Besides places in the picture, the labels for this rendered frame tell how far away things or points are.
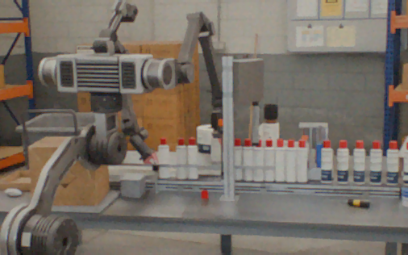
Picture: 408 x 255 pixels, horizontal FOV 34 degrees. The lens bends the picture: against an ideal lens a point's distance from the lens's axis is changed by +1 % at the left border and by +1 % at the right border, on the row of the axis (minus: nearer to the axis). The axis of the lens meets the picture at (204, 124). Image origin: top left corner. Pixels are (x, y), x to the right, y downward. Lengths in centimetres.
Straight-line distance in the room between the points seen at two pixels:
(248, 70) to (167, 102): 367
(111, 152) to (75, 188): 34
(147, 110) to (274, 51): 181
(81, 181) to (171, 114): 372
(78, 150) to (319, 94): 516
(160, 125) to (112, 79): 401
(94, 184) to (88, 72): 53
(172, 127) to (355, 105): 214
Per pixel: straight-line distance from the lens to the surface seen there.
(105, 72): 274
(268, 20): 774
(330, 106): 764
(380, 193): 320
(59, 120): 628
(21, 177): 374
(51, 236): 244
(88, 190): 302
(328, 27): 744
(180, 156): 326
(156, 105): 670
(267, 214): 290
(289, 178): 321
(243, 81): 302
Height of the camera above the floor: 169
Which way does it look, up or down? 10 degrees down
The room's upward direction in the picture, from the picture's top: 1 degrees counter-clockwise
